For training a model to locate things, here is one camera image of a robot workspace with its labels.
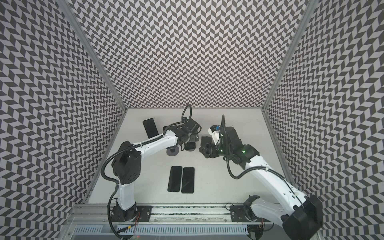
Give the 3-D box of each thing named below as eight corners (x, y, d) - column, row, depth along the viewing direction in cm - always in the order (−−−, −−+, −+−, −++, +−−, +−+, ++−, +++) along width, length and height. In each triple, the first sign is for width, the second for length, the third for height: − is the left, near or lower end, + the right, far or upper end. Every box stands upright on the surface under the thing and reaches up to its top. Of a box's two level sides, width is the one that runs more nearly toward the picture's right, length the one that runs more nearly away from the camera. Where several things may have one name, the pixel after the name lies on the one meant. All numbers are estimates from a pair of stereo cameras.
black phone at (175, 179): (168, 191, 82) (167, 190, 80) (171, 167, 90) (170, 166, 89) (180, 191, 82) (180, 190, 80) (182, 167, 90) (181, 166, 89)
